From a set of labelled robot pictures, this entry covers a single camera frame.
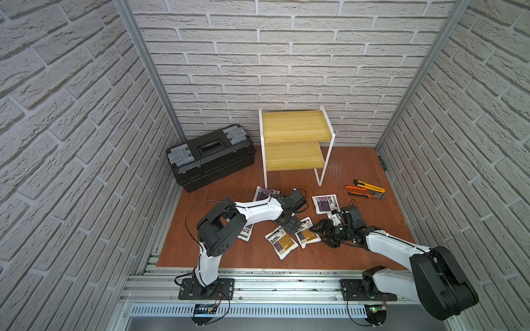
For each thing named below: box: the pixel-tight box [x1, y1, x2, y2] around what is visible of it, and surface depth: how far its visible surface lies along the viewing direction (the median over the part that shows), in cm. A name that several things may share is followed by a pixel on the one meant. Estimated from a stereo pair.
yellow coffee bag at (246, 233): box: [236, 223, 254, 243], surface depth 88 cm
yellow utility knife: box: [353, 179, 386, 194], surface depth 105 cm
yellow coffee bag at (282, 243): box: [264, 225, 299, 260], surface depth 86 cm
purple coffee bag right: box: [311, 193, 341, 215], surface depth 99 cm
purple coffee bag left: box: [252, 185, 281, 202], surface depth 102 cm
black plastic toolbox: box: [165, 124, 256, 194], surface depth 98 cm
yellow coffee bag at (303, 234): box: [293, 216, 322, 249], surface depth 87 cm
